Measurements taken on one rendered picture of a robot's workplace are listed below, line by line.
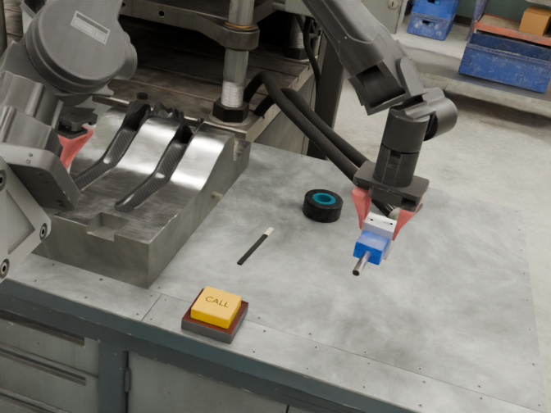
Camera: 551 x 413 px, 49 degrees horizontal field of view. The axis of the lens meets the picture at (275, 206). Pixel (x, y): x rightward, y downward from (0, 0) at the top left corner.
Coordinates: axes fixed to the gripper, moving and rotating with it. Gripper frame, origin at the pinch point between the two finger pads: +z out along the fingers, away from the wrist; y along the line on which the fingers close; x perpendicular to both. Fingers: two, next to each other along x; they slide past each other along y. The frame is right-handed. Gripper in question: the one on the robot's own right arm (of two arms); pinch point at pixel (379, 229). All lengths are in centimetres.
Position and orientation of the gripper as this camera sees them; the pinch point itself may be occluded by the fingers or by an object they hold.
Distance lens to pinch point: 95.0
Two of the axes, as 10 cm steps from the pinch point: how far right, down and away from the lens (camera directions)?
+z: -1.3, 8.5, 5.2
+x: -4.2, 4.3, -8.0
